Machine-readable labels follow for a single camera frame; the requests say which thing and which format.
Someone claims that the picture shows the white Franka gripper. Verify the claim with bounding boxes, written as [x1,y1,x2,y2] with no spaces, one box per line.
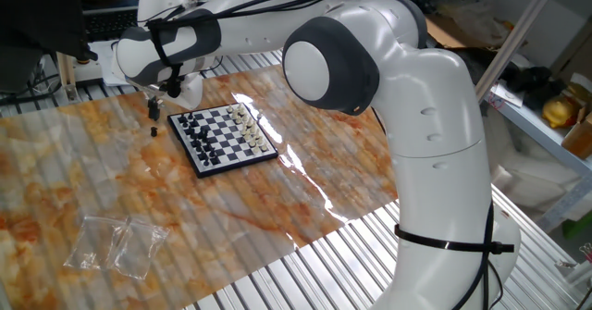
[124,70,205,121]

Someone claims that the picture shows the black and white chessboard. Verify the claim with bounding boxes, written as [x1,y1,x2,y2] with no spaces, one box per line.
[166,102,280,180]

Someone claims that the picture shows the white printed paper sheets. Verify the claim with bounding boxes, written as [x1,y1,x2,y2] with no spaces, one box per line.
[87,39,135,88]

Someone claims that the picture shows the orange marble pattern mat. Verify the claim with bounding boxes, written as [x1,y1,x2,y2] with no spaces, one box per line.
[0,63,400,310]

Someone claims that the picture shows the black keyboard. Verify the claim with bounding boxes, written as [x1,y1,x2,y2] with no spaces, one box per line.
[84,6,140,43]

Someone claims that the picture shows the clear plastic zip bag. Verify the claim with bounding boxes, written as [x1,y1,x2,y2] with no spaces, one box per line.
[63,215,129,272]
[113,217,171,281]

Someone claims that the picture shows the black fabric cover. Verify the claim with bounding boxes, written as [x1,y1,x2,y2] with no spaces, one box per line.
[0,0,99,64]

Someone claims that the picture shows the brown cardboard sheet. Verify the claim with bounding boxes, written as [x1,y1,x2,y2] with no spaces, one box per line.
[424,12,528,51]

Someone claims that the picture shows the crumpled clear plastic bag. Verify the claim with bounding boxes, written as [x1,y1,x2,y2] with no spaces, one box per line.
[432,0,512,47]

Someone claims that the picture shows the white paper label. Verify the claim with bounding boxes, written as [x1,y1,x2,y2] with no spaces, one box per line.
[489,81,526,108]

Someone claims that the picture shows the white foam packing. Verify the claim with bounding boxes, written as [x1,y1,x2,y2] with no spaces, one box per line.
[483,110,574,214]

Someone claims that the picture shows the black bundled items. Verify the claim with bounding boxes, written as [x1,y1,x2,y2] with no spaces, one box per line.
[501,64,568,110]

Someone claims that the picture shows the white shelf board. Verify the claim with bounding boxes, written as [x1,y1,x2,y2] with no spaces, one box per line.
[489,81,592,177]

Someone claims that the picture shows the yellow plush toy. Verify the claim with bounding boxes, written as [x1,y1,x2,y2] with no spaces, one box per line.
[541,94,578,130]

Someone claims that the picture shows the grey shelf leg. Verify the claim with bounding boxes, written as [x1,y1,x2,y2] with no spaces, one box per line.
[536,175,592,235]

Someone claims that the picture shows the small cardboard box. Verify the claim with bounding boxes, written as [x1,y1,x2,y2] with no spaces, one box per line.
[561,105,592,161]

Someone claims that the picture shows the green object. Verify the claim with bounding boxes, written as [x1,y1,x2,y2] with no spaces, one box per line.
[561,210,592,241]

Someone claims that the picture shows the wooden post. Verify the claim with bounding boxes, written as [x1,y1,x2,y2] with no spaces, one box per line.
[55,52,79,104]

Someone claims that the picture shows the black camera cable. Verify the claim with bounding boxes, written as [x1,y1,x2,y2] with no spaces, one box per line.
[156,0,403,29]

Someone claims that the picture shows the black cable tie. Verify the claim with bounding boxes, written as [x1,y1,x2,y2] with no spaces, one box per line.
[393,224,516,255]

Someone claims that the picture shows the slanted aluminium profile post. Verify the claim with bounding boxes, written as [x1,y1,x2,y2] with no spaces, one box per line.
[475,0,569,103]

